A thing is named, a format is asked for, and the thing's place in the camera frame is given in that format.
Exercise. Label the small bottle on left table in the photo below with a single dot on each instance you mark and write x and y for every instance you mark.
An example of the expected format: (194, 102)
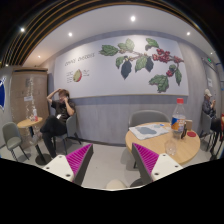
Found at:
(35, 117)

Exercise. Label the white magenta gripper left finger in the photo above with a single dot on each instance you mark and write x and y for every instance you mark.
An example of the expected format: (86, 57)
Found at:
(73, 166)

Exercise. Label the small round wooden table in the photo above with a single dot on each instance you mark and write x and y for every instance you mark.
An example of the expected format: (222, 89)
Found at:
(41, 159)

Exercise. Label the clear plastic bottle red cap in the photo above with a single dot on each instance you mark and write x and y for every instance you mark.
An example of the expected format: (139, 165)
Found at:
(178, 119)

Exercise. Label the grey chair behind table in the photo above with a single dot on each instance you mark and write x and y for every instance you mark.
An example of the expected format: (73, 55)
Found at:
(147, 116)

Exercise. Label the grey chair under person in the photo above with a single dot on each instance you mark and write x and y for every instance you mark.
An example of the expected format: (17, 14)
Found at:
(71, 131)

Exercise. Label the grey white cloth bag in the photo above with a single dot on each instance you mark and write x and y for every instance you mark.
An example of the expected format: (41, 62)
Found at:
(148, 131)

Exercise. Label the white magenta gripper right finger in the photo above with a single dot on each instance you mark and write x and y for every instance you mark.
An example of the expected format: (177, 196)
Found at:
(153, 166)

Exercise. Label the seated person in black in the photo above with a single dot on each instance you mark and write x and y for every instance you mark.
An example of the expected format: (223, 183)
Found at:
(55, 125)

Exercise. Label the coffee plant wall poster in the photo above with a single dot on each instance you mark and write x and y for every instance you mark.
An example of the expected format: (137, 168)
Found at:
(123, 65)

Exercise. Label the red round coaster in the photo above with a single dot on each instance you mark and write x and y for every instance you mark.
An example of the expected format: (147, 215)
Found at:
(191, 134)

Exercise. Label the round beige stool top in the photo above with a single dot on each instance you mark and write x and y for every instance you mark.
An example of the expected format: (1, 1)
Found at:
(116, 184)

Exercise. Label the grey chair right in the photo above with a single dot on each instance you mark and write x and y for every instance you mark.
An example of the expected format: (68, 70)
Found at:
(206, 126)

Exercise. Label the grey green chair left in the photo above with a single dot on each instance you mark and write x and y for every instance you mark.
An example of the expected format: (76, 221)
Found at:
(12, 138)

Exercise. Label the small dark bottle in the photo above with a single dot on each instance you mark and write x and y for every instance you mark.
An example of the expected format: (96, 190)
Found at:
(184, 131)

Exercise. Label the brown card holder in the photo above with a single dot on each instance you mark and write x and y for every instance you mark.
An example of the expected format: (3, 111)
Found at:
(189, 124)

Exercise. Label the seated person with cap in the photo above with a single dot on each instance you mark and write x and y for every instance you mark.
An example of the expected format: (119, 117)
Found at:
(208, 106)

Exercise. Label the clear drinking glass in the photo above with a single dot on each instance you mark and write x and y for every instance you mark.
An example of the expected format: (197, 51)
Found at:
(170, 147)

